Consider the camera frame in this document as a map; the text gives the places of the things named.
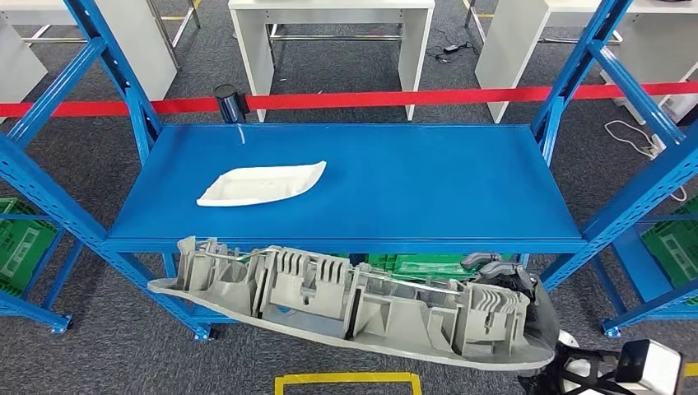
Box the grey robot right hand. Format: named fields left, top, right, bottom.
left=460, top=251, right=560, bottom=350

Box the grey plastic wheel hubcap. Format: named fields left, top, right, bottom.
left=148, top=235, right=557, bottom=373

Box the blue metal shelf rack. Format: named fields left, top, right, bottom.
left=0, top=0, right=698, bottom=342
left=0, top=196, right=75, bottom=335
left=591, top=196, right=698, bottom=339

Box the white plastic trim part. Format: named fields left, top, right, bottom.
left=196, top=160, right=328, bottom=208

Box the green plastic crate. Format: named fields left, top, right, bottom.
left=368, top=253, right=516, bottom=281
left=0, top=197, right=58, bottom=298
left=640, top=196, right=698, bottom=290

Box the red barrier belt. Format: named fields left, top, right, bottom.
left=0, top=81, right=698, bottom=119

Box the white power cable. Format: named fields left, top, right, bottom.
left=603, top=119, right=688, bottom=202

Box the black power adapter with cable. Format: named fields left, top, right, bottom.
left=427, top=42, right=476, bottom=63

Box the black barrier post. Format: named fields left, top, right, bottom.
left=213, top=83, right=251, bottom=125

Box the chrome tube frame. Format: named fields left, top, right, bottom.
left=147, top=0, right=202, bottom=69

